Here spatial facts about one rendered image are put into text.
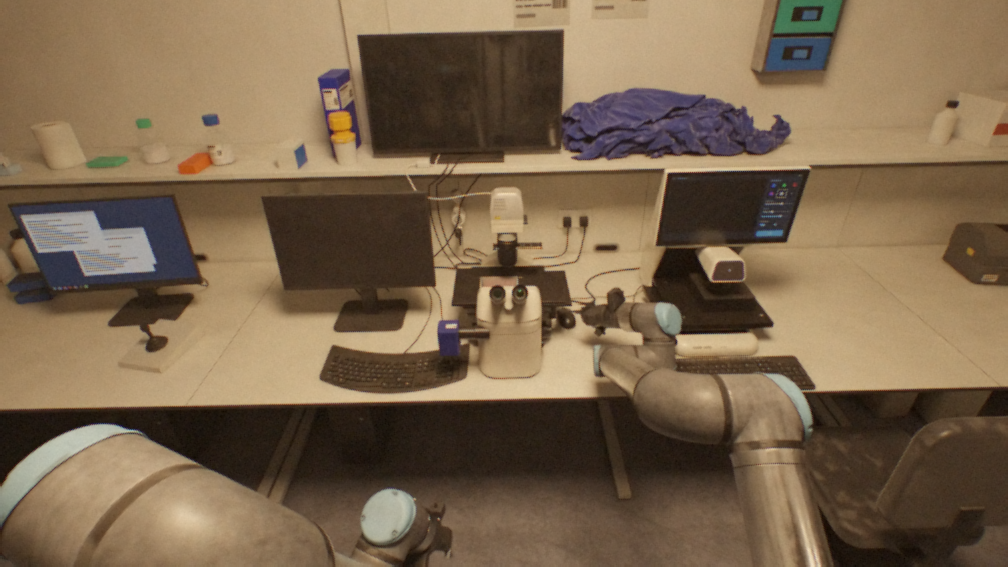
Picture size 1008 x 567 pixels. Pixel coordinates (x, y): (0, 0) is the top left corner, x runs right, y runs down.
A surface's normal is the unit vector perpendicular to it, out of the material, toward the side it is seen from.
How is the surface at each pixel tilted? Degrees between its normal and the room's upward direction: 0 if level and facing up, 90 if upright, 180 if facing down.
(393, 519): 19
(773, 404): 32
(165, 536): 27
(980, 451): 90
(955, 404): 90
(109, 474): 5
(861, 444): 0
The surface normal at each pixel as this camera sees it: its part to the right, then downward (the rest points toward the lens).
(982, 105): -1.00, 0.07
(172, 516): 0.34, -0.72
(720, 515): -0.02, -0.87
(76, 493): -0.13, -0.71
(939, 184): 0.01, 0.50
